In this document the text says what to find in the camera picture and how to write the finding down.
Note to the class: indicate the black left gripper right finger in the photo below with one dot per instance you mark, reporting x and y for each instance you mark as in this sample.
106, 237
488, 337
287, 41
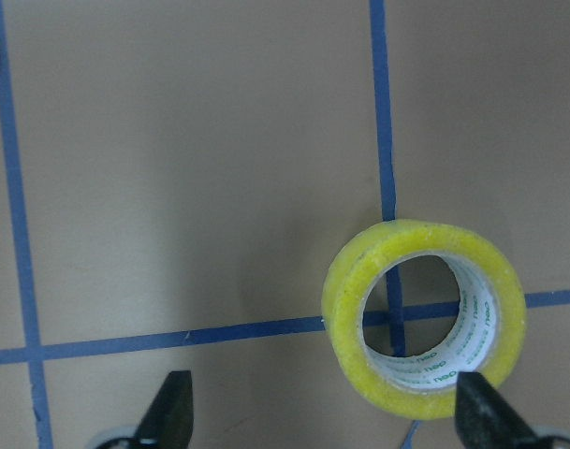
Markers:
483, 419

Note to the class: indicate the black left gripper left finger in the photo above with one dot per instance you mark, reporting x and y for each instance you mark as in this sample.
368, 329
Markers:
168, 422

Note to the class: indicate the yellow packing tape roll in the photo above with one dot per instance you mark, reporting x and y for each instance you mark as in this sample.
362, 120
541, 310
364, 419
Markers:
487, 336

